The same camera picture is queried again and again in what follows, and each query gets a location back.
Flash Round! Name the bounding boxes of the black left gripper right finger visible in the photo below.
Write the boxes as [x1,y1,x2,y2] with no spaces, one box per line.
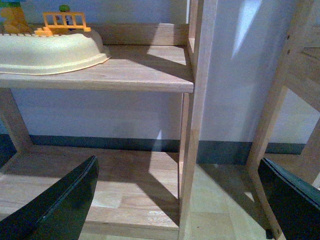
[258,158,320,240]

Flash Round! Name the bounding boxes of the yellow toy block figure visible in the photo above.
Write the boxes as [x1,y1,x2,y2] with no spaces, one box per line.
[0,0,32,34]

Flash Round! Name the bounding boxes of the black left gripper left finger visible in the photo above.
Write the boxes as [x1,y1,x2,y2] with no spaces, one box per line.
[0,156,99,240]

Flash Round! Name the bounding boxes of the cream toy base plate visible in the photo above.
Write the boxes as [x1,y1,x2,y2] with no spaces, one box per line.
[0,30,112,76]

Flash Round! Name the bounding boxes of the orange toy fence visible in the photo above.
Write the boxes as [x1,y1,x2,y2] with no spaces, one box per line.
[34,11,91,37]

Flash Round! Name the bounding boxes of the wooden shelf unit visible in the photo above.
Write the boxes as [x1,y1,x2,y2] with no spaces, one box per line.
[0,0,218,240]
[246,0,320,240]

